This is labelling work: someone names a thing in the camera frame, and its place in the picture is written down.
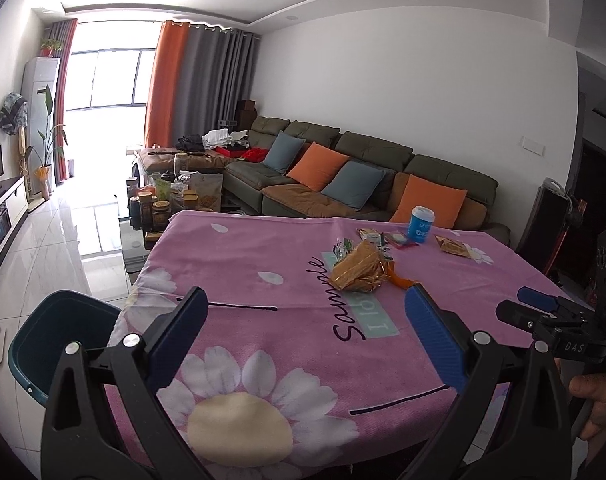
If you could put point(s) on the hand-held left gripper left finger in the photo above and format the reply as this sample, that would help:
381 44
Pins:
180 332

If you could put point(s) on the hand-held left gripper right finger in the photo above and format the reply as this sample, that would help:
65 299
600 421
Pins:
433 332

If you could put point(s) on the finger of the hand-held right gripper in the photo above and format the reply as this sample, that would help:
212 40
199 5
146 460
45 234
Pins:
520 314
540 299

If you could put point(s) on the teal plastic trash bin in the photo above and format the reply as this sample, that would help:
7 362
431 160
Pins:
63 330

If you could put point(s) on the person's right hand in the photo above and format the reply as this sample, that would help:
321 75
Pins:
600 400

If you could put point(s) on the orange wrapper scrap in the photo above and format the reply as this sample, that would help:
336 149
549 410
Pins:
400 277

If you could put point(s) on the black folded exercise machine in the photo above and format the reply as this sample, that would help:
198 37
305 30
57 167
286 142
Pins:
548 230

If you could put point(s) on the gold snack packet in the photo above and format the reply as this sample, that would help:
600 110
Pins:
455 246

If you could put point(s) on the crumpled gold foil wrapper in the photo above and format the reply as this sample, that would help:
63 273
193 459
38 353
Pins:
360 267

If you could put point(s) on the pink candy wrapper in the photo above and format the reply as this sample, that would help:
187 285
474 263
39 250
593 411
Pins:
398 240

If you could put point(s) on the pink flower-print blanket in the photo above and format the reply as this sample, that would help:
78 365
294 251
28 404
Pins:
283 360

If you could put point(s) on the blue coffee cup white lid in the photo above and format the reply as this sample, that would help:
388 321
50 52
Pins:
422 225

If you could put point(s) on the green and white wrapper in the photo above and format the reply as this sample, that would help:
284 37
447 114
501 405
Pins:
344 249

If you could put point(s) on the cluttered coffee table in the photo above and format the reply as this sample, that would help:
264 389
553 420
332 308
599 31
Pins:
153 210

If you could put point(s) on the orange cushion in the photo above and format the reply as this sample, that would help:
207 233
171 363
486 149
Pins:
315 167
430 200

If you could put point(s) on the beige snack bag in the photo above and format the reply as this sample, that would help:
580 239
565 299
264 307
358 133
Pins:
208 192

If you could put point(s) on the blue cushion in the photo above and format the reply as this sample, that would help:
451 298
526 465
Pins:
353 185
283 152

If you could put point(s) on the green and brown sofa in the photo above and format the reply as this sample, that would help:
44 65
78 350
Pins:
373 150

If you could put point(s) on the pile of clothes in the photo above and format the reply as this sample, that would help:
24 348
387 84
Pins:
218 142

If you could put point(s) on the white TV cabinet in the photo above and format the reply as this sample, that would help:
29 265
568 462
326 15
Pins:
8 210

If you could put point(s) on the tall leafy floor plant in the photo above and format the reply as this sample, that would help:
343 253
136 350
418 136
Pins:
48 145

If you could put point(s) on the brown cardboard box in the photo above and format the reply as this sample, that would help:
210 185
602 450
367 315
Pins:
246 112

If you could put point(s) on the orange curtain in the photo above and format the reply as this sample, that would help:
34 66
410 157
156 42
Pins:
65 100
165 85

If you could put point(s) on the grey curtain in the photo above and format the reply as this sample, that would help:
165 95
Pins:
218 80
55 35

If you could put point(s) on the window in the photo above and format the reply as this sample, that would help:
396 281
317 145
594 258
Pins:
108 80

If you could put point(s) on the white standing air conditioner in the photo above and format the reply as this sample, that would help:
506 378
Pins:
38 110

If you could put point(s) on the small potted plant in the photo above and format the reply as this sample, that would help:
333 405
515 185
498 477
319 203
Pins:
50 46

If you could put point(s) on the white wall switch plate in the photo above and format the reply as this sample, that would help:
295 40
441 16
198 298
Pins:
534 146

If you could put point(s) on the patterned wall-hung bag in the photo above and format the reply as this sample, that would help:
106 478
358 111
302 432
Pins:
13 112

